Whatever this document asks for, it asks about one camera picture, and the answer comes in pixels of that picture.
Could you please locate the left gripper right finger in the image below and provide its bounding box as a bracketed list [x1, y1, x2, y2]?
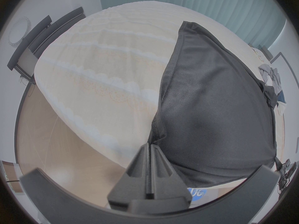
[150, 144, 192, 205]

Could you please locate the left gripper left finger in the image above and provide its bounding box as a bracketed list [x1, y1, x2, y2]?
[107, 143, 150, 208]

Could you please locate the black T-shirt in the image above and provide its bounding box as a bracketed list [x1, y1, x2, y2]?
[148, 21, 278, 188]

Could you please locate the bed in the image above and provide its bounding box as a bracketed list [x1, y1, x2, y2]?
[34, 1, 299, 189]

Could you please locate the pile of clothes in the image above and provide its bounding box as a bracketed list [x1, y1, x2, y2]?
[258, 64, 287, 114]

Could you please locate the white printed pillow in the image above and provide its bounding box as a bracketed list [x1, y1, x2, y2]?
[251, 47, 271, 62]

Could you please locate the grey bedside table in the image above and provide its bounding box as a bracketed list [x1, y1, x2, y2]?
[248, 43, 273, 61]

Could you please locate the blue-green curtain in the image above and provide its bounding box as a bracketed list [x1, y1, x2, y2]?
[97, 0, 287, 49]

